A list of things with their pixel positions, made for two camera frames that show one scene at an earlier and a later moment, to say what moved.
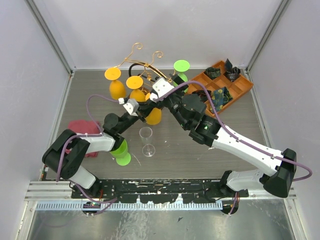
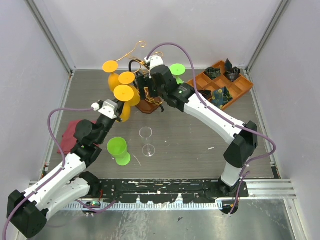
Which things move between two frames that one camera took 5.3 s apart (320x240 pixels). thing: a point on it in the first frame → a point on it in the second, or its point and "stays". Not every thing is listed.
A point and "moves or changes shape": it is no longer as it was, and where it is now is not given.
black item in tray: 202,95 stays
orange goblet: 117,89 moves or changes shape
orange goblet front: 154,117 → 124,93
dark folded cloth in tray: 231,72 stays
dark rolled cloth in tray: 213,72 stays
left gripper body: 141,113 → 118,115
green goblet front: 123,158 stays
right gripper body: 173,102 → 145,81
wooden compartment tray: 223,86 stays
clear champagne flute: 145,133 stays
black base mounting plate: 159,190 stays
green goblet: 181,66 moves or changes shape
